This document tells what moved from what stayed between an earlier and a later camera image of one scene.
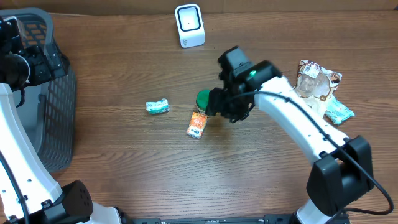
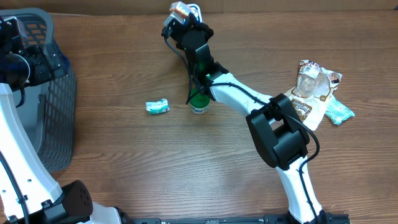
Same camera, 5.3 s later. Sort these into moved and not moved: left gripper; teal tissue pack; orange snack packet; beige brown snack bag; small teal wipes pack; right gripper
Moved: orange snack packet; right gripper
Not moved: teal tissue pack; small teal wipes pack; beige brown snack bag; left gripper
